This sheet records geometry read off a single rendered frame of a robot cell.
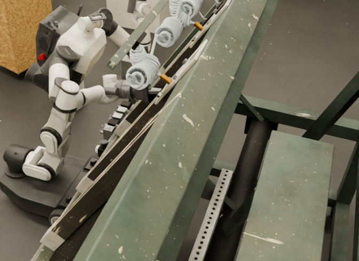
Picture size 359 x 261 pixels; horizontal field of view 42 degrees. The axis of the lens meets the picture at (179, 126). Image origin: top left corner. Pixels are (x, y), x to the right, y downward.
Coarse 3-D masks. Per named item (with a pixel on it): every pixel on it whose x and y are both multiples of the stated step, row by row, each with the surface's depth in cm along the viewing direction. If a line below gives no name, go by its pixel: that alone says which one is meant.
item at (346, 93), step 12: (348, 84) 156; (240, 96) 281; (348, 96) 157; (252, 108) 284; (336, 108) 161; (348, 108) 162; (324, 120) 166; (336, 120) 166; (312, 132) 171; (324, 132) 170; (228, 204) 232; (240, 216) 211; (228, 228) 219
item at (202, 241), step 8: (224, 176) 209; (216, 184) 206; (224, 184) 206; (216, 192) 202; (224, 192) 202; (216, 200) 199; (208, 208) 195; (216, 208) 195; (208, 216) 192; (216, 216) 192; (208, 224) 189; (200, 232) 186; (208, 232) 186; (200, 240) 183; (208, 240) 183; (200, 248) 180; (192, 256) 177; (200, 256) 177
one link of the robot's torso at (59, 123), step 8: (56, 112) 267; (48, 120) 277; (56, 120) 275; (64, 120) 269; (72, 120) 285; (48, 128) 279; (56, 128) 279; (64, 128) 277; (56, 136) 281; (64, 136) 285
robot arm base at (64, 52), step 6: (60, 48) 218; (66, 48) 222; (60, 54) 215; (66, 54) 218; (72, 54) 222; (66, 60) 217; (72, 60) 220; (78, 60) 224; (72, 66) 225; (42, 72) 221; (48, 78) 221
